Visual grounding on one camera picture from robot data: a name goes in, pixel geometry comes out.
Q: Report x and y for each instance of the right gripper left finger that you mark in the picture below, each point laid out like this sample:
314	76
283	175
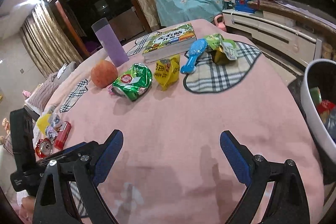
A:
54	202

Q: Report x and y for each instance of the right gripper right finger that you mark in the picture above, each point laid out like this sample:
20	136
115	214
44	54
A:
288	200

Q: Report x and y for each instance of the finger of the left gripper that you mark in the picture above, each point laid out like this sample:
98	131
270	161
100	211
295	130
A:
63	152

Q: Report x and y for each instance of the green crushed can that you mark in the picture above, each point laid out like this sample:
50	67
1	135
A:
134	82

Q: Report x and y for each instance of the red snack packet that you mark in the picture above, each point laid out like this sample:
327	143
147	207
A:
325	107

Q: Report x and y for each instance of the yellow snack bag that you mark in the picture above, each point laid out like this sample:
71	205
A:
167	71

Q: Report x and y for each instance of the blue plastic brush package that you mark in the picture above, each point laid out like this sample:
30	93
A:
196	50

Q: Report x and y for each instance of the pink plastic brush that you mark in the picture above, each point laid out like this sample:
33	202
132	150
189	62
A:
111	91

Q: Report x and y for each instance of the blue snack bag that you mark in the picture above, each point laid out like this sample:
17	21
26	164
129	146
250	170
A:
330	124

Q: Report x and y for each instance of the green juice carton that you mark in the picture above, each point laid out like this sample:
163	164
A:
315	94

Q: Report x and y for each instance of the white round trash bin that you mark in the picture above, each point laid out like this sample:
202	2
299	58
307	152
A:
319	73

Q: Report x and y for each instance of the person left hand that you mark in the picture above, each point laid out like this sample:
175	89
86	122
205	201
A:
27	209

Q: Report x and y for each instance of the red cylindrical tube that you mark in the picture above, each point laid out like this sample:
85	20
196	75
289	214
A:
62	135

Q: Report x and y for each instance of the crumpled silver candy wrappers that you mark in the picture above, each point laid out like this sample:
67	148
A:
53	127

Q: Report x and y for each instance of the yellow cupcake mould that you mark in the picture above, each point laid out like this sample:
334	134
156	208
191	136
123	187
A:
43	122

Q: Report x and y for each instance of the striped pink cushion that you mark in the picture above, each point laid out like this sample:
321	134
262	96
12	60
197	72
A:
41	96

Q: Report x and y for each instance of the orange apple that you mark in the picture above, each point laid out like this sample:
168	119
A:
103	74

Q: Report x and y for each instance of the left beige curtain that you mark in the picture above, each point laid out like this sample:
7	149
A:
45	42

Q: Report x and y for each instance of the pink blanket table cover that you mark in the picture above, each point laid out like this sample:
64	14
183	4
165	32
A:
171	168

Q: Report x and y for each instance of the purple water bottle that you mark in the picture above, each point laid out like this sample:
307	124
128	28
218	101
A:
110	42

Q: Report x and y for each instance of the green picture book stack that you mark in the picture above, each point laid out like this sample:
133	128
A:
169	43

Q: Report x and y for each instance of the white TV cabinet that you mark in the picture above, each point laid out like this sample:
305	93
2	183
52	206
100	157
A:
288	31

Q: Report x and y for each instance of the green gold snack pouch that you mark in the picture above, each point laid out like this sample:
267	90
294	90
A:
223	51

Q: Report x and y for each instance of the teal covered armchair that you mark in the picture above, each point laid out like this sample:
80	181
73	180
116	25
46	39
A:
172	12

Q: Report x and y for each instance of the pink kettlebell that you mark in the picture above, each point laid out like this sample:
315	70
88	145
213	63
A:
220	23

